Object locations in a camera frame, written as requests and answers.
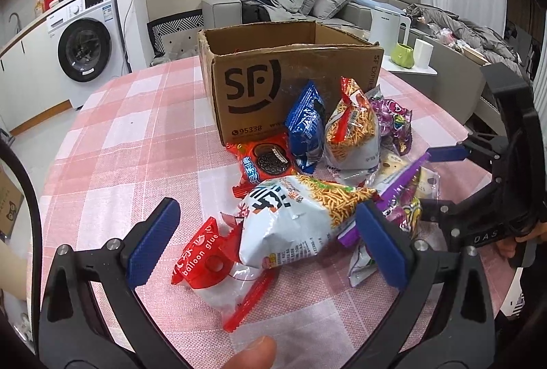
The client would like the white electric kettle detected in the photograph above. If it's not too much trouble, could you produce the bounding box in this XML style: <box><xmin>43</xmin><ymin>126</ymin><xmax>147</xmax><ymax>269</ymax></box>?
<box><xmin>368</xmin><ymin>6</ymin><xmax>412</xmax><ymax>54</ymax></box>

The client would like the white cup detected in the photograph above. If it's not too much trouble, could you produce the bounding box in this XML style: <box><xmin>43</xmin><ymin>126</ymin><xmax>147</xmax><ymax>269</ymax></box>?
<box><xmin>412</xmin><ymin>38</ymin><xmax>434</xmax><ymax>68</ymax></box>

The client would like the brown cardboard box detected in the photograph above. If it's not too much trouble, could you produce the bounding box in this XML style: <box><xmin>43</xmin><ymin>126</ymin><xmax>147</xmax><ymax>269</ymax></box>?
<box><xmin>197</xmin><ymin>19</ymin><xmax>385</xmax><ymax>147</ymax></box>

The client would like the green cup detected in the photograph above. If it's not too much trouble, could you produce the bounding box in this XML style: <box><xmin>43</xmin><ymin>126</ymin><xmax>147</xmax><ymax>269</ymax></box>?
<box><xmin>391</xmin><ymin>42</ymin><xmax>415</xmax><ymax>68</ymax></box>

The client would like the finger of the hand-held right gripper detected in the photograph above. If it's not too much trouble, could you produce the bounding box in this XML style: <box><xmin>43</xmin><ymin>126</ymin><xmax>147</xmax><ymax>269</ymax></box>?
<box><xmin>426</xmin><ymin>133</ymin><xmax>510</xmax><ymax>173</ymax></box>
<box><xmin>421</xmin><ymin>180</ymin><xmax>504</xmax><ymax>244</ymax></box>

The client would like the black cable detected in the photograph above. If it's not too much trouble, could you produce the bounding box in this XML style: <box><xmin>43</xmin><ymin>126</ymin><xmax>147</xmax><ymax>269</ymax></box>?
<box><xmin>0</xmin><ymin>140</ymin><xmax>43</xmax><ymax>353</ymax></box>

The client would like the purple yellow print packet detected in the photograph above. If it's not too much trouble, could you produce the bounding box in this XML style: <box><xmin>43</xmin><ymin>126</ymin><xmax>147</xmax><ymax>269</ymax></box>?
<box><xmin>382</xmin><ymin>198</ymin><xmax>424</xmax><ymax>235</ymax></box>

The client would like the dark clothing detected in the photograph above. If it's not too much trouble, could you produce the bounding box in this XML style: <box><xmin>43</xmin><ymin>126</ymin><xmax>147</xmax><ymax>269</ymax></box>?
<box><xmin>241</xmin><ymin>0</ymin><xmax>272</xmax><ymax>25</ymax></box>

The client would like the small silver snack packet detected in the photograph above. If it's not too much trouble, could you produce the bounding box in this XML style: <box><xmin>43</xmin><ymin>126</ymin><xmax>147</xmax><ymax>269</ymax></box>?
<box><xmin>348</xmin><ymin>241</ymin><xmax>387</xmax><ymax>288</ymax></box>

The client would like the pink checked tablecloth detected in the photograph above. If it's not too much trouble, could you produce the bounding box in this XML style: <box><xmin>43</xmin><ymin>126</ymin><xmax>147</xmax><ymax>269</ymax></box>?
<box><xmin>28</xmin><ymin>53</ymin><xmax>509</xmax><ymax>369</ymax></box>

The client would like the person's left hand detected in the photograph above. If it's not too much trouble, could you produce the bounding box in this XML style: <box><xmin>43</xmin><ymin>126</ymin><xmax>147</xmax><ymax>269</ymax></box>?
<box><xmin>224</xmin><ymin>336</ymin><xmax>278</xmax><ymax>369</ymax></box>

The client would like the red and clear glue packet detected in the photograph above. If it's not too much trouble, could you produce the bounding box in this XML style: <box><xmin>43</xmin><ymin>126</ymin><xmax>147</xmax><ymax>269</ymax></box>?
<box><xmin>171</xmin><ymin>213</ymin><xmax>276</xmax><ymax>333</ymax></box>

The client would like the noodle snack bag red top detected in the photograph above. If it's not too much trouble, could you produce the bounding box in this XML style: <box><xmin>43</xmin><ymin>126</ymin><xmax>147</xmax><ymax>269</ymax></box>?
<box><xmin>323</xmin><ymin>76</ymin><xmax>382</xmax><ymax>182</ymax></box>

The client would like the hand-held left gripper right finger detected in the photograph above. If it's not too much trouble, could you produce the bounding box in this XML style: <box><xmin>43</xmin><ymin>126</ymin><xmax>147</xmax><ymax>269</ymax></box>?
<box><xmin>342</xmin><ymin>200</ymin><xmax>498</xmax><ymax>369</ymax></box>

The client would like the blue cookie packet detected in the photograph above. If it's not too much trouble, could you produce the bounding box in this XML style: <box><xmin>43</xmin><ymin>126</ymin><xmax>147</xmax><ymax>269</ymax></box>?
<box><xmin>284</xmin><ymin>81</ymin><xmax>328</xmax><ymax>175</ymax></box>

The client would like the black white patterned cushion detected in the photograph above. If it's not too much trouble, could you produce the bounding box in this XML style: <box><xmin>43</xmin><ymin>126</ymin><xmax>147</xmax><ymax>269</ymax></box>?
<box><xmin>147</xmin><ymin>9</ymin><xmax>205</xmax><ymax>56</ymax></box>

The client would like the purple candy bag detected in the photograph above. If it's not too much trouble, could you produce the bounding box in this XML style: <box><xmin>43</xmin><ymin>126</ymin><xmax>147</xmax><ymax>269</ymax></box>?
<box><xmin>370</xmin><ymin>93</ymin><xmax>413</xmax><ymax>156</ymax></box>

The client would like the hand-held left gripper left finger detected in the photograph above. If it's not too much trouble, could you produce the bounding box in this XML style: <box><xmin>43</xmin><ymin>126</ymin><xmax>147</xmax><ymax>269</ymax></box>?
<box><xmin>39</xmin><ymin>198</ymin><xmax>189</xmax><ymax>369</ymax></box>

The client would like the printed cardboard box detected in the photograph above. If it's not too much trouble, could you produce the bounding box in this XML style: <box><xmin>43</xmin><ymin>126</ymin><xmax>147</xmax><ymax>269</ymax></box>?
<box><xmin>0</xmin><ymin>168</ymin><xmax>24</xmax><ymax>242</ymax></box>

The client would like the purple-edged bread packet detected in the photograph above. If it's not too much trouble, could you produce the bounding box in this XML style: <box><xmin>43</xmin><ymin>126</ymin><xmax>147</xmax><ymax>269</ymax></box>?
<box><xmin>337</xmin><ymin>149</ymin><xmax>441</xmax><ymax>248</ymax></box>

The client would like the red cookie packet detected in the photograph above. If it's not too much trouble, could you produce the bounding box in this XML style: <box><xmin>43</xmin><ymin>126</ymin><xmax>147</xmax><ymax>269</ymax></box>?
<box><xmin>226</xmin><ymin>132</ymin><xmax>295</xmax><ymax>199</ymax></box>

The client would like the person's right hand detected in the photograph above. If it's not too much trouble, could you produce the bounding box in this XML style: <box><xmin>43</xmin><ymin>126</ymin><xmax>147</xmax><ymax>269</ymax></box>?
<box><xmin>496</xmin><ymin>219</ymin><xmax>547</xmax><ymax>259</ymax></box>

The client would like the white marble side table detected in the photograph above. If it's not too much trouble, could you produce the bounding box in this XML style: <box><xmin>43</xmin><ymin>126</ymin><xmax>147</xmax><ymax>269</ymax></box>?
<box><xmin>380</xmin><ymin>53</ymin><xmax>439</xmax><ymax>76</ymax></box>

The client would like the white kitchen counter cabinet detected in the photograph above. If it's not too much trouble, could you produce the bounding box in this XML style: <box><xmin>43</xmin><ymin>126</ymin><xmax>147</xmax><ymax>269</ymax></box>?
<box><xmin>0</xmin><ymin>8</ymin><xmax>58</xmax><ymax>135</ymax></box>

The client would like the grey puffer jacket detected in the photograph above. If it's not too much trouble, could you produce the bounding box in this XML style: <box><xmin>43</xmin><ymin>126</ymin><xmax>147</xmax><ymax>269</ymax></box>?
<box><xmin>406</xmin><ymin>4</ymin><xmax>522</xmax><ymax>62</ymax></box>

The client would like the white washing machine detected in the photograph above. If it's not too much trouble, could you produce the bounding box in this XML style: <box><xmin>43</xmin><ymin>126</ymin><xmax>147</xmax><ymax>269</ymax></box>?
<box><xmin>46</xmin><ymin>0</ymin><xmax>131</xmax><ymax>110</ymax></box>

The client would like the large white noodle snack bag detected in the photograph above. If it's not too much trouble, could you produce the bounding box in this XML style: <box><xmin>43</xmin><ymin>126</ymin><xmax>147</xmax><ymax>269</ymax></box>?
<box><xmin>237</xmin><ymin>175</ymin><xmax>379</xmax><ymax>269</ymax></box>

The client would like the grey cloth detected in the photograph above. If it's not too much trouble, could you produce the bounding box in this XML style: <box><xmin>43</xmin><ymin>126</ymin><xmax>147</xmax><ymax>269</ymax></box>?
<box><xmin>149</xmin><ymin>49</ymin><xmax>201</xmax><ymax>67</ymax></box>

